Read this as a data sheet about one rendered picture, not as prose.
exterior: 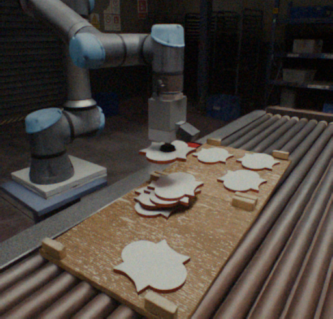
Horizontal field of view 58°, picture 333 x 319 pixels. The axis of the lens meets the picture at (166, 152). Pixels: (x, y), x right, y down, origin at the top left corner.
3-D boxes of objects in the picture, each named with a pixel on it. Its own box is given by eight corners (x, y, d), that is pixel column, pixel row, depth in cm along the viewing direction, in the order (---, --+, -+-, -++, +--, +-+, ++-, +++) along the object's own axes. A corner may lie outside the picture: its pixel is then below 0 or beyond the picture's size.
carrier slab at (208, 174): (149, 182, 98) (149, 178, 97) (205, 145, 130) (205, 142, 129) (258, 214, 80) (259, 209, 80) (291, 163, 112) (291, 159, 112)
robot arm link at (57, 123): (23, 149, 104) (16, 111, 100) (60, 141, 113) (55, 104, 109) (38, 158, 96) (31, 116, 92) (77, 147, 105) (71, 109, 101)
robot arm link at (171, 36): (166, 25, 75) (192, 25, 69) (166, 71, 79) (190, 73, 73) (141, 25, 70) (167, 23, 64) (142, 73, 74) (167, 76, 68)
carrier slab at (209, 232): (39, 255, 65) (38, 249, 65) (150, 182, 97) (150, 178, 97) (179, 336, 48) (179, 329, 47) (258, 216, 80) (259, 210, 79)
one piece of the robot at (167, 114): (188, 88, 66) (187, 156, 72) (205, 82, 74) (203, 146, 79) (144, 84, 72) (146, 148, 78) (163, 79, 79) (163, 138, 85)
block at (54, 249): (41, 251, 64) (39, 240, 63) (49, 246, 66) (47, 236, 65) (60, 262, 61) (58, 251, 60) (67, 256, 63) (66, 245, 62)
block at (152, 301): (143, 309, 51) (142, 296, 50) (149, 301, 52) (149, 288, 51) (173, 326, 48) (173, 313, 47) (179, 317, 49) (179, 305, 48)
